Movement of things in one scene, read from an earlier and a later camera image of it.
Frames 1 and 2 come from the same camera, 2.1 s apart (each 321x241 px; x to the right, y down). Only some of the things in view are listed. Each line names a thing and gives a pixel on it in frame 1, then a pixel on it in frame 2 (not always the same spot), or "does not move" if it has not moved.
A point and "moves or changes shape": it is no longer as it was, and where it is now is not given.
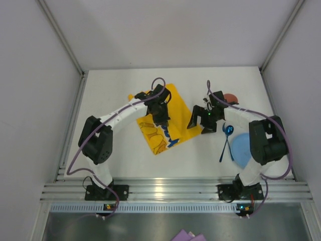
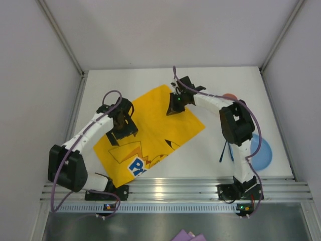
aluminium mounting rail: (177, 192) does not move
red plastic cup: (230, 98) does not move
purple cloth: (183, 235) does not move
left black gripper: (160, 116) -> (124, 131)
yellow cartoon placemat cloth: (160, 138) moves or changes shape
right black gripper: (202, 118) -> (175, 105)
